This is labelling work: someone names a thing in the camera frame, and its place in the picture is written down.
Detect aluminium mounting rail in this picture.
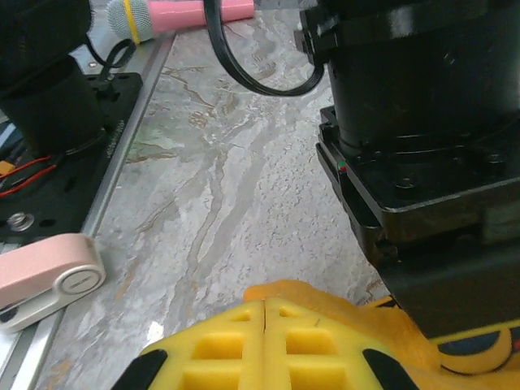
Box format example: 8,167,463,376
0,30,176,390

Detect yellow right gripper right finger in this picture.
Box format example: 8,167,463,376
263,297,423,390

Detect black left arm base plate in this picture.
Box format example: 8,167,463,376
0,71,144,241

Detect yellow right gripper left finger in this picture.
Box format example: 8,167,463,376
108,299,266,390

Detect orange t-shirt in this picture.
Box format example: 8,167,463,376
242,279,520,390

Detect pink toy microphone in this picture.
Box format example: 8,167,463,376
106,0,256,45

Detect black left camera cable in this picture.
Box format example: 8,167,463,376
202,0,326,98

